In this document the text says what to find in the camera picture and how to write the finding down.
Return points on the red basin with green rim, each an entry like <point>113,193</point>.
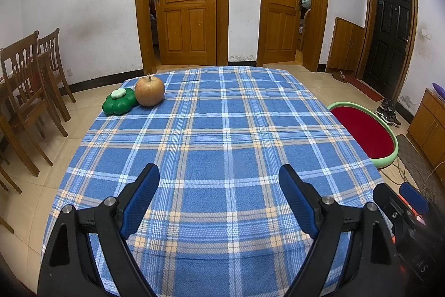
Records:
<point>365,133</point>

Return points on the wall switch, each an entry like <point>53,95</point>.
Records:
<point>426,34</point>

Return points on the apple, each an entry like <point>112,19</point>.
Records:
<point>149,91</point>

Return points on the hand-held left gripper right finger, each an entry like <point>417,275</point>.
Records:
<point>299,203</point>

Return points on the black entrance door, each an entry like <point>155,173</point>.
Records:
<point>387,39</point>

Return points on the wooden dining chair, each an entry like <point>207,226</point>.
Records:
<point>54,43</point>
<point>7,178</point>
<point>19,60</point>

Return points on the wooden wall cabinet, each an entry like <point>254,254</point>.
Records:
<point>346,46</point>

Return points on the black sneaker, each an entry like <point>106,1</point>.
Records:
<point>389,117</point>
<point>386,103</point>

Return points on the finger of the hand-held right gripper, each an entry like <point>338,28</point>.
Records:
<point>413,198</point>
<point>386,199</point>

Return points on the green flower-shaped container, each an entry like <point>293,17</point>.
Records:
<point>118,104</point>

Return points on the purple object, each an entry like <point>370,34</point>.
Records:
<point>438,88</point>

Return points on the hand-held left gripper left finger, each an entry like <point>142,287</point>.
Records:
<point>139,203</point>

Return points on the red doormat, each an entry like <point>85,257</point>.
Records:
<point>366,89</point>

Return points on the blue plaid blanket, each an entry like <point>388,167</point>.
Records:
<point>215,130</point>

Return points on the grey floor mat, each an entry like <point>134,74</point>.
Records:
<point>413,154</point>

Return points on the low wooden cabinet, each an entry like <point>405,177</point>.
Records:
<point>429,130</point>

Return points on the entrance door wooden frame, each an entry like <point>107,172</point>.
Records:
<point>365,32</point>

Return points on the brown slippers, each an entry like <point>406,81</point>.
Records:
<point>339,76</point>

